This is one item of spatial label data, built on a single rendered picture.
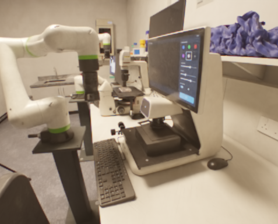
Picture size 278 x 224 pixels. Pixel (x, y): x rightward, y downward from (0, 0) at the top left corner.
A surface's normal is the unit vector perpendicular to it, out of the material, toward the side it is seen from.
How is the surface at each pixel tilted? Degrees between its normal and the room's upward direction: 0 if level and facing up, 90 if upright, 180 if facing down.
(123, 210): 0
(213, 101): 90
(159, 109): 81
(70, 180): 90
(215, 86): 90
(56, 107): 88
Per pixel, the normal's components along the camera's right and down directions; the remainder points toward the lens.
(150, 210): 0.00, -0.93
